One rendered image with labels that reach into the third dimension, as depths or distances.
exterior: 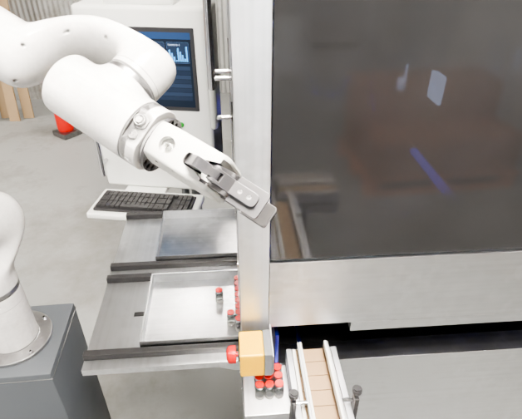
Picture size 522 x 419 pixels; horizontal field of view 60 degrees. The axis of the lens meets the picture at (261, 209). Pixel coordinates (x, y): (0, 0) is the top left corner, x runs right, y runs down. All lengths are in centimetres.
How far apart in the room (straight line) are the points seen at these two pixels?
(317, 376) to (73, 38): 85
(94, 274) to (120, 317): 157
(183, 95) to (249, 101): 106
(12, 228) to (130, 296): 40
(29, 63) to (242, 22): 30
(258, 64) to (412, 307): 68
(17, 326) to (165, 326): 37
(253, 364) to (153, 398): 125
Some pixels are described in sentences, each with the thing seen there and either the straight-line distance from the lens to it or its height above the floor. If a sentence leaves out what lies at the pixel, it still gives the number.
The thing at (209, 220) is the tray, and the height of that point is 88.
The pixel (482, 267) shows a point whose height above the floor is 117.
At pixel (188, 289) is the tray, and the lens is 139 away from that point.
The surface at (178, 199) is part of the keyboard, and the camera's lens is 190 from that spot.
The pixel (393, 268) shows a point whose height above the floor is 118.
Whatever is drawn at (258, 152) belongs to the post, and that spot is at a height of 147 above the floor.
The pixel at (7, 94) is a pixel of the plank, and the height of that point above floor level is 27.
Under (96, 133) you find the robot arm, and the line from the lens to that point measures 59.
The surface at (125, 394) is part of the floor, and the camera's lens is 229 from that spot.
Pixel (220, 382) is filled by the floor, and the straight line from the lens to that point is 225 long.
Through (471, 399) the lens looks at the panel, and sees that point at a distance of 152.
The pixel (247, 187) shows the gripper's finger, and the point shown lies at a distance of 50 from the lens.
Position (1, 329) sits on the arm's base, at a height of 96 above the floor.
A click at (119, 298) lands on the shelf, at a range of 141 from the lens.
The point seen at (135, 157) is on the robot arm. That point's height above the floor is 158.
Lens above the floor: 183
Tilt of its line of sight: 34 degrees down
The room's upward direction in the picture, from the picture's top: straight up
